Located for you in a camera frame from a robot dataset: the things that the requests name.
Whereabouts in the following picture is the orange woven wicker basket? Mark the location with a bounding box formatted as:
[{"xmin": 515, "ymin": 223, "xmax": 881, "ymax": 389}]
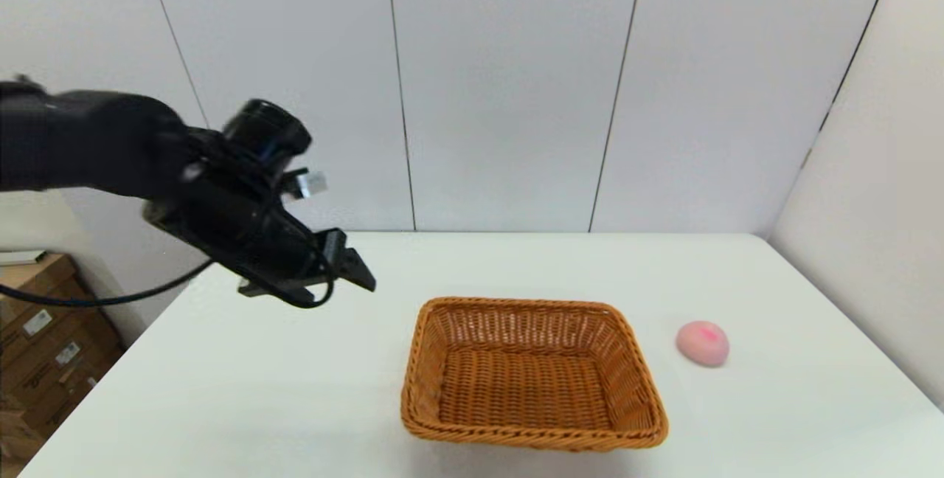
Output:
[{"xmin": 400, "ymin": 297, "xmax": 670, "ymax": 454}]

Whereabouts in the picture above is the pink peach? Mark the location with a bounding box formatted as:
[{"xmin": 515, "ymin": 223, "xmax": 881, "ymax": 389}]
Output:
[{"xmin": 676, "ymin": 320, "xmax": 731, "ymax": 368}]

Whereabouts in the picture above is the cardboard box with white label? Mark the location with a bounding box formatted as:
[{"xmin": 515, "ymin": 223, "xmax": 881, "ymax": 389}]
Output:
[
  {"xmin": 0, "ymin": 299, "xmax": 123, "ymax": 393},
  {"xmin": 0, "ymin": 254, "xmax": 82, "ymax": 333}
]

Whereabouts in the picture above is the plain brown cardboard box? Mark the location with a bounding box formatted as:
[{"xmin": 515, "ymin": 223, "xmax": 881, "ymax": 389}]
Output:
[{"xmin": 0, "ymin": 349, "xmax": 125, "ymax": 439}]

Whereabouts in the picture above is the crumpled brown cardboard piece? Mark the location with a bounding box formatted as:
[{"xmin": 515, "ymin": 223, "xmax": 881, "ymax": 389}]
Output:
[{"xmin": 0, "ymin": 394, "xmax": 46, "ymax": 465}]

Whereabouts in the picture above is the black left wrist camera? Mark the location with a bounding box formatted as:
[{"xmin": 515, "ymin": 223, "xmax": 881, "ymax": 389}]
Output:
[{"xmin": 220, "ymin": 98, "xmax": 330, "ymax": 203}]

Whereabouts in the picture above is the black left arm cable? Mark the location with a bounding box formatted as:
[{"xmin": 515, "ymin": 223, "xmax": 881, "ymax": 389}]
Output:
[{"xmin": 0, "ymin": 260, "xmax": 337, "ymax": 310}]

